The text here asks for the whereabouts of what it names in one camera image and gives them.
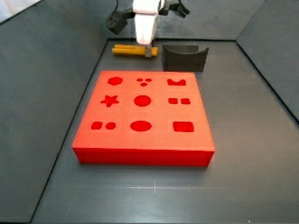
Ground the black curved regrasp stand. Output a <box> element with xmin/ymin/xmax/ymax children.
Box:
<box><xmin>163</xmin><ymin>45</ymin><xmax>210</xmax><ymax>72</ymax></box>

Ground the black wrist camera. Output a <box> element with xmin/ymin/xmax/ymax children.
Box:
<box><xmin>159</xmin><ymin>0</ymin><xmax>191</xmax><ymax>18</ymax></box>
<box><xmin>105</xmin><ymin>9</ymin><xmax>136</xmax><ymax>35</ymax></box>

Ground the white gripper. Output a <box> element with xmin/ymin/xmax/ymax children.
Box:
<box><xmin>132</xmin><ymin>0</ymin><xmax>160</xmax><ymax>58</ymax></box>

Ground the red shape fixture block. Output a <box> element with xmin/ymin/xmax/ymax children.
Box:
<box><xmin>72</xmin><ymin>71</ymin><xmax>215</xmax><ymax>167</ymax></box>

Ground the yellow square-circle peg object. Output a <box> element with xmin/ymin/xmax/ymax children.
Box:
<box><xmin>112</xmin><ymin>45</ymin><xmax>158</xmax><ymax>56</ymax></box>

